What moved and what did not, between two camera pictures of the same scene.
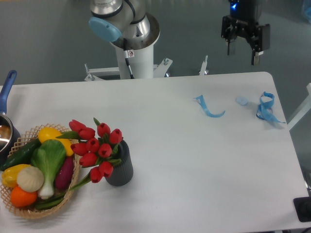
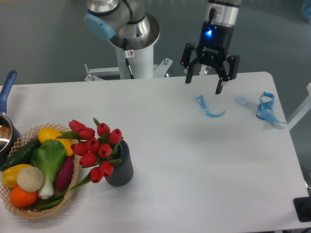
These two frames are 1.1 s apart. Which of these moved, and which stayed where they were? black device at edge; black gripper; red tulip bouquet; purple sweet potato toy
Moved: black gripper
Stayed: black device at edge; red tulip bouquet; purple sweet potato toy
